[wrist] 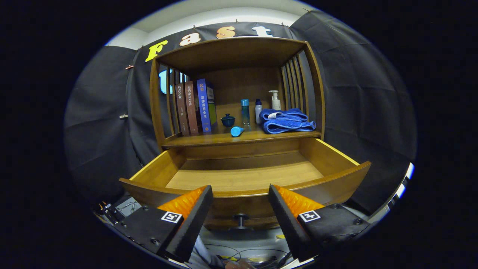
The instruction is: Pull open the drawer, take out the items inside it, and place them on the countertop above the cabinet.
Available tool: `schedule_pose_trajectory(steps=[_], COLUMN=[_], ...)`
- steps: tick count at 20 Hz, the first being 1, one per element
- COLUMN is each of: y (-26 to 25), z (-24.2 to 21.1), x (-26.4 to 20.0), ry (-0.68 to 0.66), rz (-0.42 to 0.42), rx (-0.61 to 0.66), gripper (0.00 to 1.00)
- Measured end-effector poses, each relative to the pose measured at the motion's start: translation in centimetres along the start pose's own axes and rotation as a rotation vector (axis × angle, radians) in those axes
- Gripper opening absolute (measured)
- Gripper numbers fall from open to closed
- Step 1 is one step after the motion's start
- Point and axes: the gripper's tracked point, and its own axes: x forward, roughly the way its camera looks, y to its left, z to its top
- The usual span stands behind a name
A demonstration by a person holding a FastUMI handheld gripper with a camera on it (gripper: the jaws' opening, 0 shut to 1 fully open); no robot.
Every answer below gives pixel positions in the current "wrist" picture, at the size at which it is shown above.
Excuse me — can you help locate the black cable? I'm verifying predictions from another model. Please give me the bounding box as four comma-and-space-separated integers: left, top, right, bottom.
205, 243, 292, 268

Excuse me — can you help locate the wooden drawer with black knob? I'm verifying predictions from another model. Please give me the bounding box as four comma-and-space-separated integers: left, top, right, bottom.
119, 137, 372, 231

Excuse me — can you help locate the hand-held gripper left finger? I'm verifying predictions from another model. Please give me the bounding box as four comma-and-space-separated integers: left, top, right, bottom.
112, 185, 214, 263

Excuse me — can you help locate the black backdrop cloth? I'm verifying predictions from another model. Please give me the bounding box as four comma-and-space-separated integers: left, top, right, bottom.
63, 9, 417, 215

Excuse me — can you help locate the wooden cabinet with slatted hutch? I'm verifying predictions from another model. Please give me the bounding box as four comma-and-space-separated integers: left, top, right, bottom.
149, 36, 326, 150

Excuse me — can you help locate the blue folded towel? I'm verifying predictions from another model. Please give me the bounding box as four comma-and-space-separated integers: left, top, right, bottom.
260, 108, 316, 134

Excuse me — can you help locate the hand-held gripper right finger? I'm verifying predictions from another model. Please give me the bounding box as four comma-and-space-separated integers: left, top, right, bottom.
268, 184, 371, 262

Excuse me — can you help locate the wooden countertop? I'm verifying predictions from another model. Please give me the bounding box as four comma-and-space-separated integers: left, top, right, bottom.
161, 123, 322, 147

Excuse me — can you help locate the brown book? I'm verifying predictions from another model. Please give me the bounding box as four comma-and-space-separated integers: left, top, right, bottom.
184, 81, 200, 135
176, 83, 190, 136

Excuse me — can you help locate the black electronics box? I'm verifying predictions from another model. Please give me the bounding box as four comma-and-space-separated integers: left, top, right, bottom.
95, 200, 127, 225

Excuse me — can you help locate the blue book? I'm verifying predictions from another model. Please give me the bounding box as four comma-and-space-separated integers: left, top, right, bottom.
197, 78, 218, 133

